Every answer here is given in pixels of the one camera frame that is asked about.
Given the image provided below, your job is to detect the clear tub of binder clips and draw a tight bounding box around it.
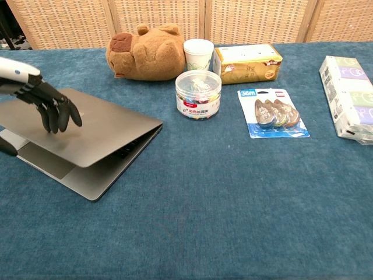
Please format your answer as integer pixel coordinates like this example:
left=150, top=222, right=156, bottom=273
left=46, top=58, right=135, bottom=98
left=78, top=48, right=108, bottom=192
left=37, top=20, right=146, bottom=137
left=174, top=69, right=223, bottom=119

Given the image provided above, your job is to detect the white paper cup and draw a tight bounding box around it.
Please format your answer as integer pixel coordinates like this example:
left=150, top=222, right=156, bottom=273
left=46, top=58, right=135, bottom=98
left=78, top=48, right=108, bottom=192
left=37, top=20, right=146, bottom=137
left=182, top=38, right=215, bottom=72

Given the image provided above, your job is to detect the carabiner blister pack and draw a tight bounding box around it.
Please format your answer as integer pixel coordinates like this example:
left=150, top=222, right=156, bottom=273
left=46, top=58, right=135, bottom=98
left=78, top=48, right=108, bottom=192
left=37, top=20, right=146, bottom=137
left=236, top=88, right=311, bottom=139

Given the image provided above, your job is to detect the golden tissue box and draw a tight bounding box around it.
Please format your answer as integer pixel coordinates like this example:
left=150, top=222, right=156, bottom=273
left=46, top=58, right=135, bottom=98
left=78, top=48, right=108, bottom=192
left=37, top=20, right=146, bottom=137
left=213, top=44, right=284, bottom=86

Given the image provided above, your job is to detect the wicker folding screen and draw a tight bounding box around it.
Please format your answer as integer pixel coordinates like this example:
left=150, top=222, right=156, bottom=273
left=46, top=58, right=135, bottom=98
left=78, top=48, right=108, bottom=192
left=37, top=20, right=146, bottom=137
left=5, top=0, right=373, bottom=51

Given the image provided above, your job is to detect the blue table mat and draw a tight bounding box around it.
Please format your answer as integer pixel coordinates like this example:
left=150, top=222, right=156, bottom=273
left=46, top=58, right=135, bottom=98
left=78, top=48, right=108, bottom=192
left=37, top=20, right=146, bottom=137
left=0, top=41, right=373, bottom=280

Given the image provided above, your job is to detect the brown capybara plush toy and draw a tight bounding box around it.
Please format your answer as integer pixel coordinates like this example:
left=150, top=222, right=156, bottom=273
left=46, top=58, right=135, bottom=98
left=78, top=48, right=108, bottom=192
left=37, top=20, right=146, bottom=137
left=105, top=23, right=187, bottom=82

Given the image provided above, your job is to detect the left black-fingered silver robot hand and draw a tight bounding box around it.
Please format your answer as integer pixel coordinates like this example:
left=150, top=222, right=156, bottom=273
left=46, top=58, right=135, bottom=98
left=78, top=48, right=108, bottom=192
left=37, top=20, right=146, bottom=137
left=0, top=56, right=83, bottom=157

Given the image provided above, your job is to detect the silver laptop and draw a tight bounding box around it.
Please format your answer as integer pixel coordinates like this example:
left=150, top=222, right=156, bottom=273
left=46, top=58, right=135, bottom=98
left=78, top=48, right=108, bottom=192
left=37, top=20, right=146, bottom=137
left=0, top=87, right=164, bottom=202

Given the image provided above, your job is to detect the wrapped pocket tissue multipack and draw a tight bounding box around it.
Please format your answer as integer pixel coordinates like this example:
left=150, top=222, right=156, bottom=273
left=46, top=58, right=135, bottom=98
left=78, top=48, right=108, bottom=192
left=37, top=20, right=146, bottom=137
left=318, top=55, right=373, bottom=145

